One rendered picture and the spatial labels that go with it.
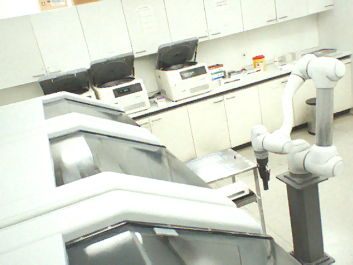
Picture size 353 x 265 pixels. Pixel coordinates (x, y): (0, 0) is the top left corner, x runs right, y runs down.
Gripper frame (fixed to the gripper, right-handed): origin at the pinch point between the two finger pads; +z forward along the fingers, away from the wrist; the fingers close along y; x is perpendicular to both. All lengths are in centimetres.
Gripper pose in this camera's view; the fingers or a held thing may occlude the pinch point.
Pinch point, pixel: (265, 185)
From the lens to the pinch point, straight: 254.0
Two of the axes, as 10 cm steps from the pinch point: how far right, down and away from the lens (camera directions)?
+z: 1.9, 9.3, 3.2
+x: 9.2, -2.8, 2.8
